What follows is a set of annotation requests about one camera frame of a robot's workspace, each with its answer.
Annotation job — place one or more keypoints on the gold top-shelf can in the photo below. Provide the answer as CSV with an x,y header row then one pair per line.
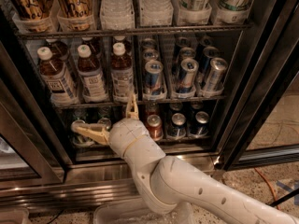
x,y
76,15
34,11

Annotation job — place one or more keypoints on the right green-white tall can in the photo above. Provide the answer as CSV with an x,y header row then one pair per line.
x,y
231,11

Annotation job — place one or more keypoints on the front middle energy drink can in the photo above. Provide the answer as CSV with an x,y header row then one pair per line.
x,y
186,75

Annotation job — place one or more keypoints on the tea bottle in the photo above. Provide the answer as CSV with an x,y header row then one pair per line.
x,y
122,73
91,75
57,77

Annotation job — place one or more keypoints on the right dark blue soda can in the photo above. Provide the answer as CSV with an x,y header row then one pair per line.
x,y
200,124

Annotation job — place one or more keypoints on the fridge glass door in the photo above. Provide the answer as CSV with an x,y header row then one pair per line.
x,y
264,66
22,125

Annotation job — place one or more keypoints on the energy drink can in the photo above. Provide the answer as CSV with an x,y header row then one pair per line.
x,y
216,71
153,77
186,75

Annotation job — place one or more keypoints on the front right energy drink can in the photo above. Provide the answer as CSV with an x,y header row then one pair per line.
x,y
216,71

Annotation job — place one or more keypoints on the right fridge glass door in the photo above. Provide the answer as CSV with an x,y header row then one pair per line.
x,y
264,66

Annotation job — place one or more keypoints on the stainless steel fridge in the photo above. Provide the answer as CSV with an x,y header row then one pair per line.
x,y
96,175

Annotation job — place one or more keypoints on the right clear water bottle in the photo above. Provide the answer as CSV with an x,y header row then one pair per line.
x,y
155,12

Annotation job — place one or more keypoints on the left green-white tall can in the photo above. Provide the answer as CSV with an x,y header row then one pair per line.
x,y
191,12

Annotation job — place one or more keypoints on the left clear water bottle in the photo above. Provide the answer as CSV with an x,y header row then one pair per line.
x,y
117,14

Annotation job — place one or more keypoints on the left green soda can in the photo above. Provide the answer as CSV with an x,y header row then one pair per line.
x,y
81,141

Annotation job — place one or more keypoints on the left gold top-shelf can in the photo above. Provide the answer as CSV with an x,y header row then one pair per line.
x,y
34,11

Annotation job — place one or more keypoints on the green-white tall can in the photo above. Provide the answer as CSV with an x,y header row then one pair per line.
x,y
191,12
231,11

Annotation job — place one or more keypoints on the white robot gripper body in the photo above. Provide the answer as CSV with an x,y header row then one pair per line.
x,y
127,134

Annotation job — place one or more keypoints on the front left energy drink can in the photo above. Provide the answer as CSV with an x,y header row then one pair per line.
x,y
153,77

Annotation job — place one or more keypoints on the green soda can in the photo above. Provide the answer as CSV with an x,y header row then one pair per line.
x,y
106,122
81,141

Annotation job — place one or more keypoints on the left fridge glass door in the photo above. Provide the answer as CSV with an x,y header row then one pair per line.
x,y
22,125

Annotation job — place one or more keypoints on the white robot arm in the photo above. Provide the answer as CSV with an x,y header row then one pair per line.
x,y
165,181

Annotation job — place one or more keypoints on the dark blue soda can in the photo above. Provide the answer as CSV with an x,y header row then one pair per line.
x,y
200,124
176,127

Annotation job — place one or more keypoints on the left dark blue soda can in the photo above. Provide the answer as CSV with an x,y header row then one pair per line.
x,y
176,127

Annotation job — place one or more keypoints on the clear plastic bin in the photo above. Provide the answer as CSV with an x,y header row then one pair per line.
x,y
135,211

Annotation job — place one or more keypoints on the black tripod leg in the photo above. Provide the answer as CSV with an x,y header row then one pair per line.
x,y
285,198

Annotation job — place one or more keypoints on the right red soda can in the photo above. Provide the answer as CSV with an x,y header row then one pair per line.
x,y
154,126

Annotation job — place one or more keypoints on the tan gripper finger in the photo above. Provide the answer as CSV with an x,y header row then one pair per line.
x,y
95,131
132,108

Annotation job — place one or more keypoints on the clear water bottle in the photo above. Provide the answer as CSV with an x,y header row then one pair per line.
x,y
117,14
155,12

